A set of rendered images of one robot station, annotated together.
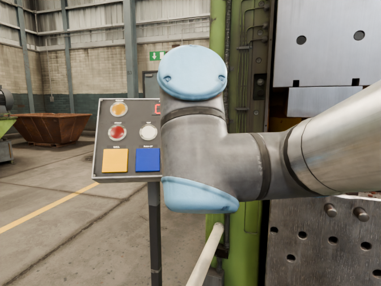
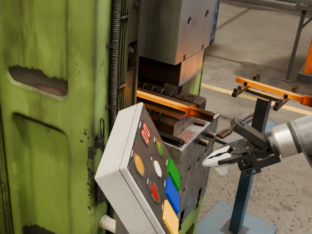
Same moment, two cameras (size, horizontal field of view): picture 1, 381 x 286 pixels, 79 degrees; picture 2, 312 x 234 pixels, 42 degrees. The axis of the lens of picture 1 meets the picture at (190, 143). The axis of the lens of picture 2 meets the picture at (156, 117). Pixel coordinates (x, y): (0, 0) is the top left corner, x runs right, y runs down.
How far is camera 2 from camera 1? 1.32 m
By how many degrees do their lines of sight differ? 79
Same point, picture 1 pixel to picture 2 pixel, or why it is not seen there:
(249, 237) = not seen: hidden behind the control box
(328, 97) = (194, 62)
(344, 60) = (201, 33)
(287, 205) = (186, 155)
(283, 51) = (182, 32)
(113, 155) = (170, 216)
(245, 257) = not seen: hidden behind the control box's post
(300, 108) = (184, 76)
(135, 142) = (161, 188)
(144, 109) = (142, 146)
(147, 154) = (171, 190)
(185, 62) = not seen: outside the picture
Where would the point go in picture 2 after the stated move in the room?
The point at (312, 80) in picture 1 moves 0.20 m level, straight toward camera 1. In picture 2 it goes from (190, 52) to (240, 68)
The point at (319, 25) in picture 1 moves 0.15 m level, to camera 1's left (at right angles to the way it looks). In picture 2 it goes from (196, 8) to (192, 17)
